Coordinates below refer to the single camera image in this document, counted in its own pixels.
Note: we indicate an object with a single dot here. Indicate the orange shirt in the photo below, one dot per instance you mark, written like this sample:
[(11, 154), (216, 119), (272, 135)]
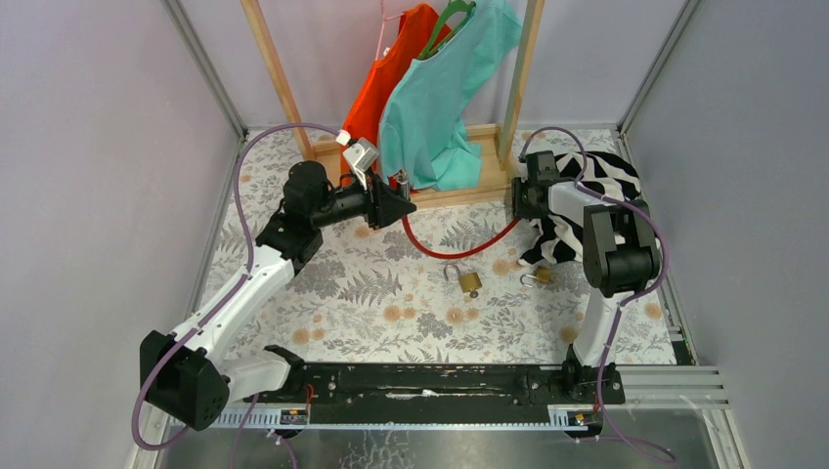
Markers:
[(415, 28)]

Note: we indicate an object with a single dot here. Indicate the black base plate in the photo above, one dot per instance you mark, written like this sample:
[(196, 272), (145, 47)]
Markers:
[(443, 394)]

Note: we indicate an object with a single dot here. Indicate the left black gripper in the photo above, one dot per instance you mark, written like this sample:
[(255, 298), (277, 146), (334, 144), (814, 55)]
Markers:
[(381, 204)]

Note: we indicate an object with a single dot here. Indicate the black white striped cloth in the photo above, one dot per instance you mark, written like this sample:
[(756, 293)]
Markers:
[(560, 237)]

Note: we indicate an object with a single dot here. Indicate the red cable lock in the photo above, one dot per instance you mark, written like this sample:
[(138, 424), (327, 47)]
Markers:
[(454, 225)]

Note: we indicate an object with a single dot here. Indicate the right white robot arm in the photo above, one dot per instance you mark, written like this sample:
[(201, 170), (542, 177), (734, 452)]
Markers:
[(589, 210)]

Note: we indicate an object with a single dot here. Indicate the large brass padlock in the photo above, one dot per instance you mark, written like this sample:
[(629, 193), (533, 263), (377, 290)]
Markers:
[(469, 283)]

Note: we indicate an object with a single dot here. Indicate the green clothes hanger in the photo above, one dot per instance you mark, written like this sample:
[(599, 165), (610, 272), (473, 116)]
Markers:
[(441, 32)]

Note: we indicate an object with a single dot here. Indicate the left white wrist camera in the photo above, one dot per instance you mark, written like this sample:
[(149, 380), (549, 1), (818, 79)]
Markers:
[(359, 154)]

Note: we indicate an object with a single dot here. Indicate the pink clothes hanger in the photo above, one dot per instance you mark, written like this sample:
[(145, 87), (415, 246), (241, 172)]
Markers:
[(389, 21)]

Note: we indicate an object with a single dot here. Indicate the teal shirt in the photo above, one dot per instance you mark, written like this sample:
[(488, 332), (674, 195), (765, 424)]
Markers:
[(421, 131)]

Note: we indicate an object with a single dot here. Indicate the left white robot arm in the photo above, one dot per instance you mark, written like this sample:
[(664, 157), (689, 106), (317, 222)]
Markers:
[(184, 372)]

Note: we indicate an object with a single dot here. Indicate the small brass padlock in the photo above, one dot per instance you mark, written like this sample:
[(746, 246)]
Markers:
[(541, 276)]

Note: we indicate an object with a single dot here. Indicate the floral table mat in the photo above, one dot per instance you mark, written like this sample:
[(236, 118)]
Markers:
[(370, 296)]

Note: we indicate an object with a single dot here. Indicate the white slotted cable duct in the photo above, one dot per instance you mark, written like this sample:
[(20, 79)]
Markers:
[(262, 418)]

